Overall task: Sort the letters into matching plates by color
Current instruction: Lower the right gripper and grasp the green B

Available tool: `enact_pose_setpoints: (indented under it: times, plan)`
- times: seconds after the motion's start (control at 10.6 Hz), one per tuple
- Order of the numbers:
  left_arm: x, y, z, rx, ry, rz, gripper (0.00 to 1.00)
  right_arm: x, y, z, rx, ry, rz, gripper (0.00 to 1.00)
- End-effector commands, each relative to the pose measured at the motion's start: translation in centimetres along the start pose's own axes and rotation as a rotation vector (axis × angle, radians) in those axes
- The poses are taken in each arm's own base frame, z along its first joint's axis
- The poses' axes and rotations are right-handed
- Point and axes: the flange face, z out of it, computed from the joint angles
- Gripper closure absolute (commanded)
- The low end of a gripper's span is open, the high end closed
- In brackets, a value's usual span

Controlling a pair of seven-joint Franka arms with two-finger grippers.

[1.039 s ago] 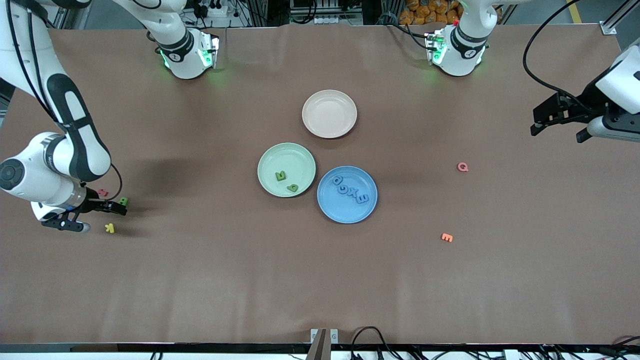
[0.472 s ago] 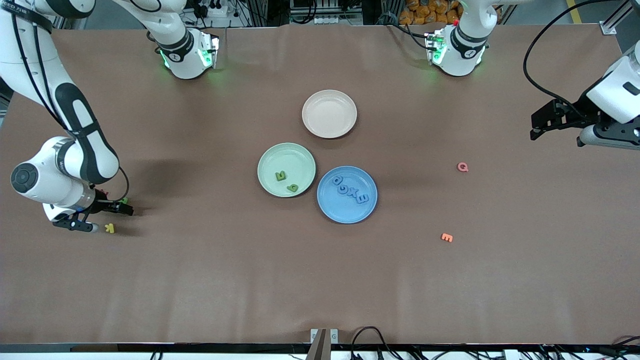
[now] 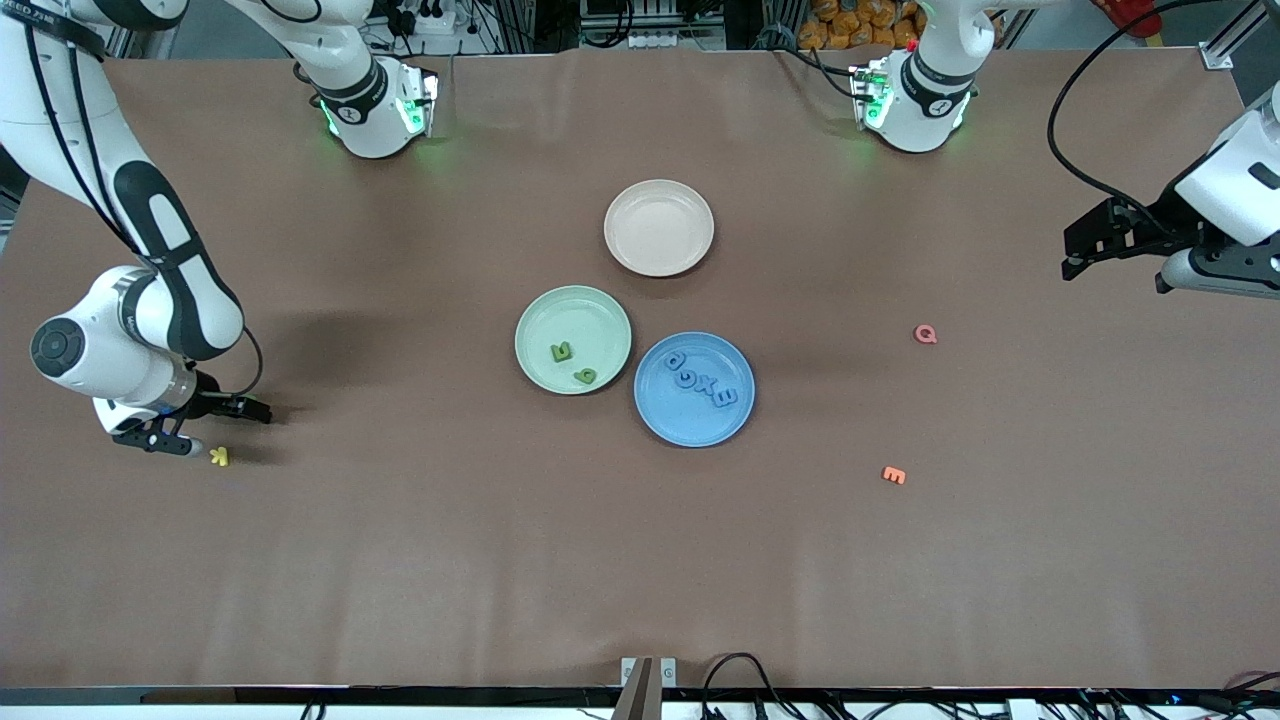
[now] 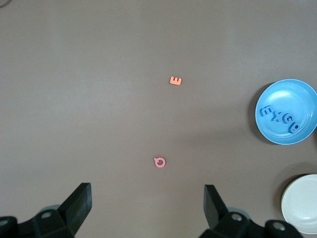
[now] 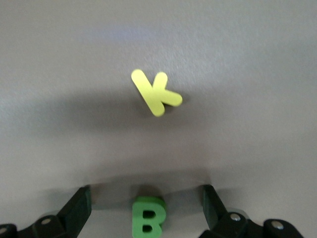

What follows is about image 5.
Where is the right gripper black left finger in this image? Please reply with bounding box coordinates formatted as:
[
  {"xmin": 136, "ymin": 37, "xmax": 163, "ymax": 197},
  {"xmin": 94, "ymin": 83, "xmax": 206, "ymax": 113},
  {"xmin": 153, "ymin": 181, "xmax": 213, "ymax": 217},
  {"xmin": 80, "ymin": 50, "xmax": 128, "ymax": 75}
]
[{"xmin": 0, "ymin": 186, "xmax": 92, "ymax": 238}]

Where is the yellow letter k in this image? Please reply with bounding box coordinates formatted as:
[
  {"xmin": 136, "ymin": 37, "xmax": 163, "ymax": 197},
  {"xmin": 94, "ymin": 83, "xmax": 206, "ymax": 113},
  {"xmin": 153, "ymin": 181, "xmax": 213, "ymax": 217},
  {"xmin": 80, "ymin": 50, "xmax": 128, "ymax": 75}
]
[{"xmin": 131, "ymin": 69, "xmax": 183, "ymax": 118}]

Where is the brown table cover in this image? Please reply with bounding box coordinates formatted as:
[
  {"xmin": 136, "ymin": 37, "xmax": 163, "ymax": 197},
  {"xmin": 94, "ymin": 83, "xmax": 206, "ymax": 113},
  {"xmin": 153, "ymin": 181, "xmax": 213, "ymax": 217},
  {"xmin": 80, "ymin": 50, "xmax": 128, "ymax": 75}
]
[{"xmin": 0, "ymin": 0, "xmax": 317, "ymax": 238}]

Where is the green letter B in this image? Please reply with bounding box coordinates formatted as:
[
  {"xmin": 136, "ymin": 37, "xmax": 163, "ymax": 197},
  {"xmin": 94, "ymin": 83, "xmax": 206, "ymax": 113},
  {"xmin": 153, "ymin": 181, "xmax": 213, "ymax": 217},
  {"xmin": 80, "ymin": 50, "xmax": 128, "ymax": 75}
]
[{"xmin": 132, "ymin": 195, "xmax": 166, "ymax": 238}]

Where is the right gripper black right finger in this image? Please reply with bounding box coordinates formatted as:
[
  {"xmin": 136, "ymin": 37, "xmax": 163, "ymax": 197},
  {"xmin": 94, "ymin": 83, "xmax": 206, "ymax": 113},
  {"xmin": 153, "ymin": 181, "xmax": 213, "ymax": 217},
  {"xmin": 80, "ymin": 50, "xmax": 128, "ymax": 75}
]
[{"xmin": 199, "ymin": 184, "xmax": 304, "ymax": 238}]

